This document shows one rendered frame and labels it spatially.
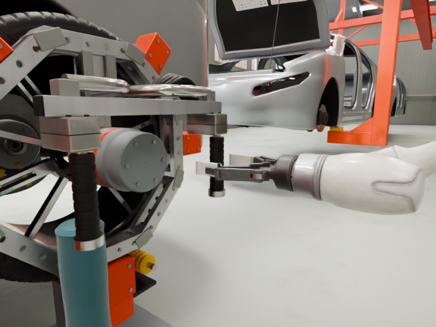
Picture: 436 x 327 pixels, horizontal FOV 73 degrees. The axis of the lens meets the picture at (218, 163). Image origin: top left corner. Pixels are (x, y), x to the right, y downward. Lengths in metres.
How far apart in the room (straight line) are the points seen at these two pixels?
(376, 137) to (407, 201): 3.48
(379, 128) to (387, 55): 0.83
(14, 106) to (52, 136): 0.66
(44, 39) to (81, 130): 0.28
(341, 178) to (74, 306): 0.55
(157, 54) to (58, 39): 0.26
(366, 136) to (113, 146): 3.63
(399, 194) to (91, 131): 0.48
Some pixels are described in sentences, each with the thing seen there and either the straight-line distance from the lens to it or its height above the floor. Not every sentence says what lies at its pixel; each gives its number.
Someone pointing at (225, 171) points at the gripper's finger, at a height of 0.84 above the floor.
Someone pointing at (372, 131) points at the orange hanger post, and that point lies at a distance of 4.03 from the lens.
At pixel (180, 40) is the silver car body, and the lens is 1.47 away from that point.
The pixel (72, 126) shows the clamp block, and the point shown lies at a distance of 0.46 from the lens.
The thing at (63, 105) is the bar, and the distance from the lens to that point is 0.49.
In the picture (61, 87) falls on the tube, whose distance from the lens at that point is 0.49.
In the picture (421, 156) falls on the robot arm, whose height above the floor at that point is 0.87.
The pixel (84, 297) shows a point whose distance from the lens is 0.67.
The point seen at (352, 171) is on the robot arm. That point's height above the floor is 0.86.
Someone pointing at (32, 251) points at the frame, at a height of 0.68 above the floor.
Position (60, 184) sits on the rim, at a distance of 0.83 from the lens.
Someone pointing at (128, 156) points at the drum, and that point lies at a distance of 0.61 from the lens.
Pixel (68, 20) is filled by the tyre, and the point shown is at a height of 1.16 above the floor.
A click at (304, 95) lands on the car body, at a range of 3.16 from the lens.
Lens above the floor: 0.96
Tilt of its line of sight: 10 degrees down
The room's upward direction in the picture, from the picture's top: straight up
